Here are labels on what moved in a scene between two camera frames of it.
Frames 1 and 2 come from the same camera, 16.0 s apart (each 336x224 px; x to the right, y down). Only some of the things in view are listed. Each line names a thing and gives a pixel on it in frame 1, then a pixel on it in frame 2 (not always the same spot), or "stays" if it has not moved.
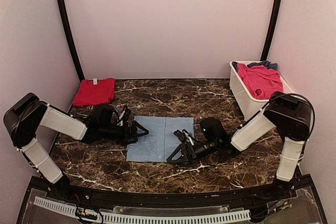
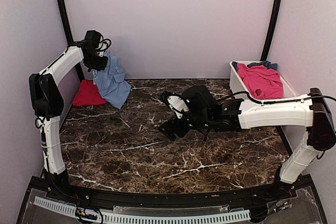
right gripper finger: x=181 y=148 → x=170 y=130
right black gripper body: x=201 y=152 → x=198 y=121
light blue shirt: x=160 y=142 → x=112 y=81
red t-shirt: x=94 y=92 stays
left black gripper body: x=119 y=135 → x=93 y=61
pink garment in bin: x=262 y=82 stays
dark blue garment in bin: x=273 y=66 stays
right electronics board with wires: x=275 y=206 stays
